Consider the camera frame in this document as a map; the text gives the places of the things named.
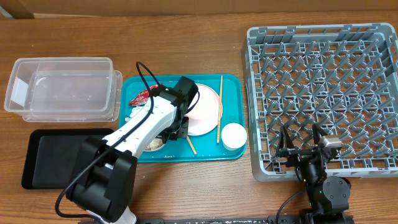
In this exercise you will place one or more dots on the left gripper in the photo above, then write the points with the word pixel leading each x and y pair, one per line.
pixel 182 132

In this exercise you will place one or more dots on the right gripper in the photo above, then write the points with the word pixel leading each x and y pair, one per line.
pixel 285 149

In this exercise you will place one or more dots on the wooden chopstick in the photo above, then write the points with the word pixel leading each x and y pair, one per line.
pixel 219 110
pixel 191 145

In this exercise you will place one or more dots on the white bowl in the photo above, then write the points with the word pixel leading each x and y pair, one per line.
pixel 155 144

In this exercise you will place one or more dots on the rice and food scraps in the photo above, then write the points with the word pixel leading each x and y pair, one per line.
pixel 155 144

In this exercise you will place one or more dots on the white tissue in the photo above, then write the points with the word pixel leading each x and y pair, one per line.
pixel 134 111

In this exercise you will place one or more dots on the red snack wrapper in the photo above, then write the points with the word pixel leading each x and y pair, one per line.
pixel 140 99

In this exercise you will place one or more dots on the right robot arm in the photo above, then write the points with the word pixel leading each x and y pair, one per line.
pixel 328 196

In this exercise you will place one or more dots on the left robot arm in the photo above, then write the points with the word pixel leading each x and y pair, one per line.
pixel 104 172

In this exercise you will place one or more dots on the grey dishwasher rack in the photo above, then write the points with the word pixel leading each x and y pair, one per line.
pixel 342 77

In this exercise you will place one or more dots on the large pink plate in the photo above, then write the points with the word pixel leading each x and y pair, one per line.
pixel 203 118

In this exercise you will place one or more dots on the teal plastic serving tray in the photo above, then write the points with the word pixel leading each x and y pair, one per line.
pixel 205 145

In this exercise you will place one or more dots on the white plastic cup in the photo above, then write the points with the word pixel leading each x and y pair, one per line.
pixel 233 136

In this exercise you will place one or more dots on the clear plastic bin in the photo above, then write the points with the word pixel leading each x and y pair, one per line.
pixel 64 89

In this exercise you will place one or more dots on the black plastic tray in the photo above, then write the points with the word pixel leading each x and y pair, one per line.
pixel 51 155

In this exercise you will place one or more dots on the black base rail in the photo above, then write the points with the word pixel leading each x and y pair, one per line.
pixel 202 221

